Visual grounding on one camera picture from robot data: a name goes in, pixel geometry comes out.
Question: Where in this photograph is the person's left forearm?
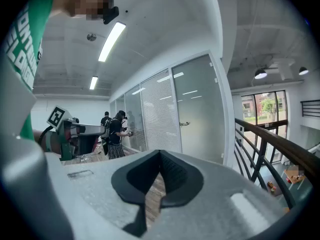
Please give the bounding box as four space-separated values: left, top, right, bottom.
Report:
33 129 62 156

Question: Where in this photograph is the long ceiling light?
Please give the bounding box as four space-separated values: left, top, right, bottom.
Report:
97 21 127 63
89 75 99 91

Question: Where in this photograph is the glass wall panel with blinds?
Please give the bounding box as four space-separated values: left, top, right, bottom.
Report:
140 68 181 153

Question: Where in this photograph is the small wooden table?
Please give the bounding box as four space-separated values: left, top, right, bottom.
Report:
281 165 306 191

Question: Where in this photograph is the frosted glass door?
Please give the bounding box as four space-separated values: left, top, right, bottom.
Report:
171 54 227 165

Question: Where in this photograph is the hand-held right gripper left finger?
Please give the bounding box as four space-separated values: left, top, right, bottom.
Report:
62 149 161 240

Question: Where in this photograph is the wooden handrail metal railing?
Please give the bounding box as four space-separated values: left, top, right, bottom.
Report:
234 118 320 210

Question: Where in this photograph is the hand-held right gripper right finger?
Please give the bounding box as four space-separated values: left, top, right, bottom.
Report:
149 149 291 240

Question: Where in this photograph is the person in green shirt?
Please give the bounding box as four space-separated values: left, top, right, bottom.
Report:
3 0 57 141

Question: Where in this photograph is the tall black-framed hall window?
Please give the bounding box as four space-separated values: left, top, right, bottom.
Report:
241 90 289 164

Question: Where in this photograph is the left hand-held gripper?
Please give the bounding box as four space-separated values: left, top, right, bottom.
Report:
46 105 106 162

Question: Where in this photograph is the black slatted metal rack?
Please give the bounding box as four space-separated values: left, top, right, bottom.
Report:
300 99 320 118

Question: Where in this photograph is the black head-worn camera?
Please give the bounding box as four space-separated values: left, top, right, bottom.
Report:
102 0 120 25

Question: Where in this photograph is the frosted glass wall panel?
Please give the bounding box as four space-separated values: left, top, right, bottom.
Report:
109 84 147 152

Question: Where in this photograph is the white ceiling air conditioner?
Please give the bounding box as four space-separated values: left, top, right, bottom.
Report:
268 57 296 81

